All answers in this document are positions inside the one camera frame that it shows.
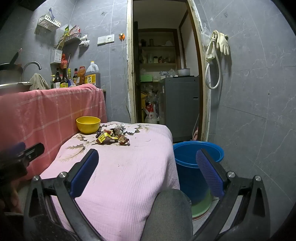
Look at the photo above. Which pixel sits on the dark glass bottle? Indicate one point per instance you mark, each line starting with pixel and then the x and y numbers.
pixel 57 81

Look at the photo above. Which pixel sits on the white red wrapper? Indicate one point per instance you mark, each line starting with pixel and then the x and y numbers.
pixel 108 132

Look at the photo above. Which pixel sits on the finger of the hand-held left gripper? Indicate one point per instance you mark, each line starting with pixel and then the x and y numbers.
pixel 34 150
pixel 16 147

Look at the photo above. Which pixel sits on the blue plastic bucket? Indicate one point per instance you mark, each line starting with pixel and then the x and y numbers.
pixel 185 162

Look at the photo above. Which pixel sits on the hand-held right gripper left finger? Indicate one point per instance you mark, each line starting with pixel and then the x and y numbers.
pixel 84 171

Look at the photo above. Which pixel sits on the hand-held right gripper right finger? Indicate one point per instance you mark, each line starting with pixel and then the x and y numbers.
pixel 209 172

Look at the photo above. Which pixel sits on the yellow bowl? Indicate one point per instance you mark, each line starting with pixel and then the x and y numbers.
pixel 88 126

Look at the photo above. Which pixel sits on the person's grey trouser leg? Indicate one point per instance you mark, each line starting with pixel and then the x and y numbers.
pixel 166 215

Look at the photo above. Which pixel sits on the white utensil holder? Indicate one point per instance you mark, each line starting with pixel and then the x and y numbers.
pixel 56 56

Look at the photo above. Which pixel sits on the white plastic basket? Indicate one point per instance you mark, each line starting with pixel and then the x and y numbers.
pixel 48 23

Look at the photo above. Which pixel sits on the metal faucet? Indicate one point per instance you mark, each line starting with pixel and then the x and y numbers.
pixel 31 63

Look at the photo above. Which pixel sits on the white hanging plastic bag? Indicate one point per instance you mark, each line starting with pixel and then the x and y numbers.
pixel 84 41

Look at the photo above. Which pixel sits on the white sack with red print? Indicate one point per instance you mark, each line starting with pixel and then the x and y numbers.
pixel 151 114

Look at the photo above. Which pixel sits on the wall spice rack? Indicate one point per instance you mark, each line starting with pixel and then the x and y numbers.
pixel 71 37

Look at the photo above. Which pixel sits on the white wall socket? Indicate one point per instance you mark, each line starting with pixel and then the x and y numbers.
pixel 110 39

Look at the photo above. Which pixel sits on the cream rubber gloves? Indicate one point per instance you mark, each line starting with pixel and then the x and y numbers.
pixel 220 44

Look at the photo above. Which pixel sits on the wooden door frame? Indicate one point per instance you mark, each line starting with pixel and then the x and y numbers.
pixel 130 69

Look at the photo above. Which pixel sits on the green box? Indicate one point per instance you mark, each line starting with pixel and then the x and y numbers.
pixel 146 78

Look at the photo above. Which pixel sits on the dark wooden door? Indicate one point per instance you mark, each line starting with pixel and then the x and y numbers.
pixel 137 69

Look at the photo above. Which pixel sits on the green basin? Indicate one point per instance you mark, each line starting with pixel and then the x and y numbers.
pixel 201 208

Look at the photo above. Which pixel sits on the red plastic bag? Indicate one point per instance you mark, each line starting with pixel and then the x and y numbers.
pixel 65 60

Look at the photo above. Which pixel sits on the black pan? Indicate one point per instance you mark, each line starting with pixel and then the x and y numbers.
pixel 10 66

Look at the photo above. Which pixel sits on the white cooking pot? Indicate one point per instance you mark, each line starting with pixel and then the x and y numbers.
pixel 183 72

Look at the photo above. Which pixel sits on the person's left hand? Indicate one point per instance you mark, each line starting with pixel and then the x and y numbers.
pixel 15 199

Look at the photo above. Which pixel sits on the large cooking oil bottle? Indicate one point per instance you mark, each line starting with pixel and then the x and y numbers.
pixel 91 76

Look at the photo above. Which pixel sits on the wooden wall shelves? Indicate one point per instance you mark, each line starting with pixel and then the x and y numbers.
pixel 159 47

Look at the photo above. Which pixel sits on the beige rag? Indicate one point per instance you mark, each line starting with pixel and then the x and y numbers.
pixel 39 82

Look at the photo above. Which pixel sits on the grey appliance cabinet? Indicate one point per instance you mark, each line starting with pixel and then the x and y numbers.
pixel 179 109

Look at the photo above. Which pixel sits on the white wall switch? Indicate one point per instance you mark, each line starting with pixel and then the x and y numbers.
pixel 101 40

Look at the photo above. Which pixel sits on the small dark sauce bottle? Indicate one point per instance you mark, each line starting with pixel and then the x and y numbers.
pixel 75 77

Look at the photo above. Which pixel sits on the yellow label wrapper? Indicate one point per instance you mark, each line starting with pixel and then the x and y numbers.
pixel 101 138

